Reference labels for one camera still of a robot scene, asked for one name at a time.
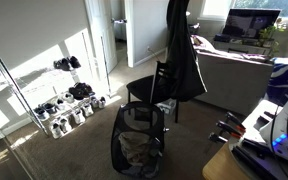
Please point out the white sneaker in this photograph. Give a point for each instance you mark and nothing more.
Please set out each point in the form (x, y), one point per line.
(60, 104)
(56, 130)
(94, 102)
(102, 102)
(88, 110)
(68, 97)
(78, 116)
(65, 124)

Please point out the blue white patterned blanket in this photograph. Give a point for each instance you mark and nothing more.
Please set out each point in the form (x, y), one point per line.
(284, 80)

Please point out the black flat screen monitor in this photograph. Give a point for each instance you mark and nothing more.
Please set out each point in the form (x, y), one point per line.
(250, 23)

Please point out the white open panel door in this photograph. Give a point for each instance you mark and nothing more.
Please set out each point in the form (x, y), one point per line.
(100, 36)

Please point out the green potted plant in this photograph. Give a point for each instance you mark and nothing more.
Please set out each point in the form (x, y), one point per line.
(269, 35)

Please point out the low tv console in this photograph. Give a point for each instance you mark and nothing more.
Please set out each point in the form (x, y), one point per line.
(240, 45)

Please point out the black chair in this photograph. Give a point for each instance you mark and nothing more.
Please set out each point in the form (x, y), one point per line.
(144, 88)

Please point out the black mounting plate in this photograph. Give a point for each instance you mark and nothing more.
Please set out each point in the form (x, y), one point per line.
(257, 156)

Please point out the wooden table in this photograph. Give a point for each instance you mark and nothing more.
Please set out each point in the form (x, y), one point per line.
(220, 165)

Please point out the dark grey sneaker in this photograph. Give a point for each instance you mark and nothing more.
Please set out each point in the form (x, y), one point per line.
(41, 114)
(49, 108)

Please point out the beige clothing in bag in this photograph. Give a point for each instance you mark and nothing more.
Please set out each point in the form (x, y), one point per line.
(135, 148)

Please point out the window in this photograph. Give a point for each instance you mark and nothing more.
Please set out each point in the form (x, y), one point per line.
(217, 6)

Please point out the black orange clamp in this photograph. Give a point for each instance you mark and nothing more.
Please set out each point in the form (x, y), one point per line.
(218, 137)
(235, 121)
(229, 129)

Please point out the black shoe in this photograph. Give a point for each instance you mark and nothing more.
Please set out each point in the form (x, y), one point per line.
(74, 62)
(63, 64)

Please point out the grey sofa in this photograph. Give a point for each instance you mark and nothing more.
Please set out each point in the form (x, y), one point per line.
(230, 80)

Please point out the white wall outlet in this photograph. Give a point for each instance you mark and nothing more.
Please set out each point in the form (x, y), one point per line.
(148, 48)

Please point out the black clothing garment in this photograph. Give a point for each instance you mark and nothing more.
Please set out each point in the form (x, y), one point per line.
(184, 60)

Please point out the dark sneaker pair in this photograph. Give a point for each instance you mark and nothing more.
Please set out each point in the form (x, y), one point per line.
(81, 90)

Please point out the black mesh laundry bag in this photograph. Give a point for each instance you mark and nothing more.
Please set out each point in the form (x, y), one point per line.
(137, 140)

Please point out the clear plastic storage box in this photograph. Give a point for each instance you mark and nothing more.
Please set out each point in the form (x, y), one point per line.
(166, 106)

